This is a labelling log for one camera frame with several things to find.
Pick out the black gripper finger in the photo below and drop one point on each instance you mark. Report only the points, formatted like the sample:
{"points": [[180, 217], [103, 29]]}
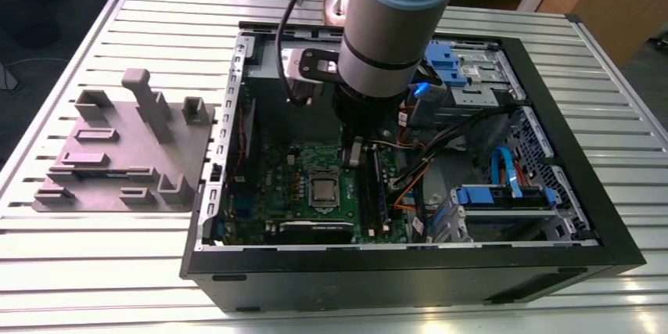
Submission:
{"points": [[354, 154]]}

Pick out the silver CPU green edge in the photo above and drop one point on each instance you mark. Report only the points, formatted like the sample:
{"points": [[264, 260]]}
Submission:
{"points": [[324, 189]]}

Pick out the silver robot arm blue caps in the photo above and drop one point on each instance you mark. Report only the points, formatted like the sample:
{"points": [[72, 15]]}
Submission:
{"points": [[386, 17]]}

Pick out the black RAM slot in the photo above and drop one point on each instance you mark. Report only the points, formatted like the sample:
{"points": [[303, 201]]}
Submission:
{"points": [[362, 193]]}

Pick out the dark installed RAM stick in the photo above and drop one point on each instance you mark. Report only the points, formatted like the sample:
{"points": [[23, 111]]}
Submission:
{"points": [[380, 193]]}

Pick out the green motherboard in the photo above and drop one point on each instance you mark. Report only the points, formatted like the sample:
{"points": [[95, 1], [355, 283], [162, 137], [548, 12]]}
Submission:
{"points": [[282, 193]]}

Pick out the blue plastic drive carrier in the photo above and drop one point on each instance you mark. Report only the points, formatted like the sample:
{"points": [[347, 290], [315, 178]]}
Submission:
{"points": [[448, 72]]}

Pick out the grey power supply white label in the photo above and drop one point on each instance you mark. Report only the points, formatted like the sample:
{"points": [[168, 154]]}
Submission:
{"points": [[266, 115]]}

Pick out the grey metal drive cage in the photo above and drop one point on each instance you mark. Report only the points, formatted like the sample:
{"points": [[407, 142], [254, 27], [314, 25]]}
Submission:
{"points": [[470, 99]]}

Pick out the black graphics card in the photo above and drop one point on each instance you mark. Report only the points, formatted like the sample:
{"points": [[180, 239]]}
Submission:
{"points": [[314, 232]]}

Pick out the hard disk in blue carrier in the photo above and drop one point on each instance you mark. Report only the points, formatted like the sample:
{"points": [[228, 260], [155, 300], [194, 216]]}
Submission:
{"points": [[478, 195]]}

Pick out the perforated metal disk bay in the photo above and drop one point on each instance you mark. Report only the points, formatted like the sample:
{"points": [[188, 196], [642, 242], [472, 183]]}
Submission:
{"points": [[500, 224]]}

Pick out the black open PC case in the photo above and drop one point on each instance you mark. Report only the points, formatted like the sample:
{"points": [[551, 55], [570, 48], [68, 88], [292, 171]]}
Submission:
{"points": [[418, 279]]}

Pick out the grey parts rack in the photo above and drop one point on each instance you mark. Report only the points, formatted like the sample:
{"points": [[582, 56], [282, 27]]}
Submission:
{"points": [[136, 177]]}

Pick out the blue RAM stick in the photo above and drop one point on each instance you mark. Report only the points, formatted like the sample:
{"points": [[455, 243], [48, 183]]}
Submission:
{"points": [[110, 174]]}

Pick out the brown wooden cabinet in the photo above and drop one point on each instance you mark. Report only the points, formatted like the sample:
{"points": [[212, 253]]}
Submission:
{"points": [[616, 5]]}

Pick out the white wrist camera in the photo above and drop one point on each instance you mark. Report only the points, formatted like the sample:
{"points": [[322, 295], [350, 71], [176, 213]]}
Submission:
{"points": [[295, 66]]}

